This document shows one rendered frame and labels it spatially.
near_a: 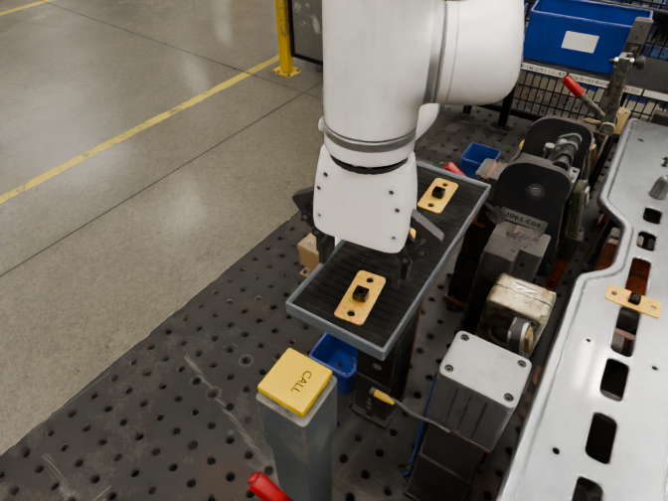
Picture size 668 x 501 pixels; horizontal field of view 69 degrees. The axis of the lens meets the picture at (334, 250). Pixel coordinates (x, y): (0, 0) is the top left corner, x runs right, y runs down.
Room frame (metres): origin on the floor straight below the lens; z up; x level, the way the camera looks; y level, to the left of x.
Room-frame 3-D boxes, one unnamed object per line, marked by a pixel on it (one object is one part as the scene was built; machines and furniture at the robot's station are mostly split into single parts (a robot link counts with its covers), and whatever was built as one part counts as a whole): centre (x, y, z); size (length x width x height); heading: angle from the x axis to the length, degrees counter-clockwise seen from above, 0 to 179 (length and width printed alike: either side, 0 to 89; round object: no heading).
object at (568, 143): (0.72, -0.38, 0.94); 0.18 x 0.13 x 0.49; 148
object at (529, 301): (0.47, -0.28, 0.89); 0.13 x 0.11 x 0.38; 58
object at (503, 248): (0.56, -0.27, 0.90); 0.05 x 0.05 x 0.40; 58
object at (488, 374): (0.33, -0.19, 0.90); 0.13 x 0.10 x 0.41; 58
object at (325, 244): (0.42, 0.02, 1.25); 0.03 x 0.03 x 0.07; 65
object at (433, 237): (0.38, -0.08, 1.30); 0.08 x 0.01 x 0.06; 65
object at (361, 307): (0.40, -0.03, 1.17); 0.08 x 0.04 x 0.01; 155
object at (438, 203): (0.60, -0.16, 1.17); 0.08 x 0.04 x 0.01; 150
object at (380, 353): (0.50, -0.09, 1.16); 0.37 x 0.14 x 0.02; 148
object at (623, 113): (1.05, -0.68, 0.88); 0.04 x 0.04 x 0.36; 58
